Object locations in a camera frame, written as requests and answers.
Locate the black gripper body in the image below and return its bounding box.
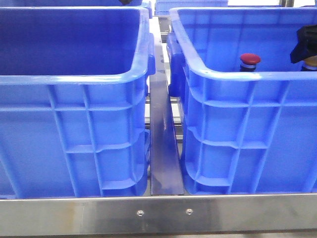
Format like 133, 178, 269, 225
290, 25, 317, 63

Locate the yellow mushroom push button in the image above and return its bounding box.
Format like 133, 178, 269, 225
301, 56, 317, 71

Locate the red mushroom push button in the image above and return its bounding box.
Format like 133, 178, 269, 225
240, 53, 261, 72

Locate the blue crate right front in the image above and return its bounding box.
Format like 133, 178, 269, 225
167, 7, 317, 195

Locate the blue crate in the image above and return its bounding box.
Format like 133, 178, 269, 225
167, 7, 317, 195
155, 0, 228, 15
0, 7, 155, 199
0, 0, 153, 18

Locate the blue crate far centre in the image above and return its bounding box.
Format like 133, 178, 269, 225
155, 0, 228, 15

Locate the steel divider bar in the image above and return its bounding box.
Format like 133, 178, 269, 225
150, 17, 184, 195

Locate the blue crate far left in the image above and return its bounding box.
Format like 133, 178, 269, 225
0, 0, 153, 18

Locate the blue crate left front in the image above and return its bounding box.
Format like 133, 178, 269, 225
0, 7, 155, 199

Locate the steel front rail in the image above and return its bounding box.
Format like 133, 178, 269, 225
0, 193, 317, 236

